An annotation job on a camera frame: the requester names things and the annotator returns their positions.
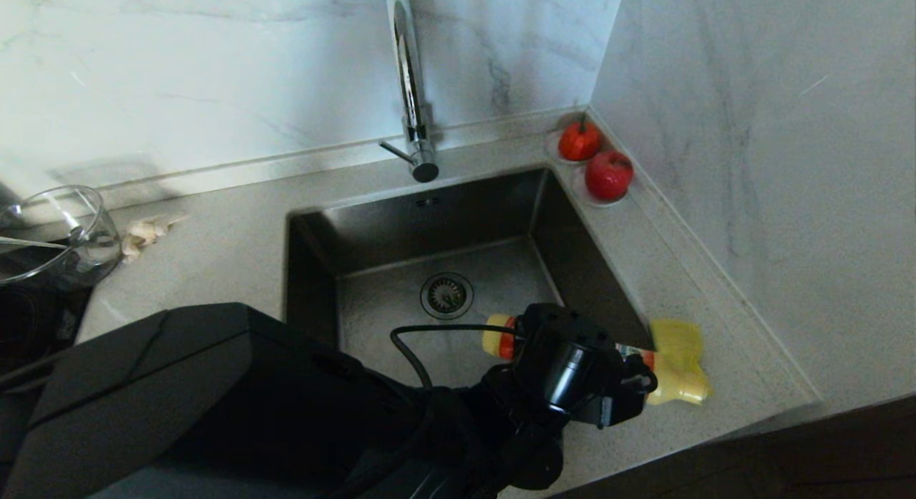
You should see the black cooktop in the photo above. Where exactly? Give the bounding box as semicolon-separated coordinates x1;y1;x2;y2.
0;283;94;389

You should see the garlic bulb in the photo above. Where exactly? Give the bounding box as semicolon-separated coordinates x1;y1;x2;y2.
119;213;188;264

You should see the round metal drain strainer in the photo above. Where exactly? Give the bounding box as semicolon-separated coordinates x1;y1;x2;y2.
419;272;474;321

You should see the red apple on dish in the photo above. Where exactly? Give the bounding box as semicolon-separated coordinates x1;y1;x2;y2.
570;165;632;209

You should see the clear glass bowl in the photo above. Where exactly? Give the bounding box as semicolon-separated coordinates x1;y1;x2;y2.
0;185;122;293

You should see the chrome faucet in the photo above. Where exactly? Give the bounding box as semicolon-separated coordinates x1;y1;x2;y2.
378;0;441;184

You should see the yellow green sponge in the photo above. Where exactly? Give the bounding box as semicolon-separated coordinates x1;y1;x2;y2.
643;318;715;407

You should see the metal utensil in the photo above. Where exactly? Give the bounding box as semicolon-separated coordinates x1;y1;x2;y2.
0;235;70;251

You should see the stainless steel sink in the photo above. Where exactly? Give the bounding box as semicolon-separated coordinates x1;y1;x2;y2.
284;168;656;385

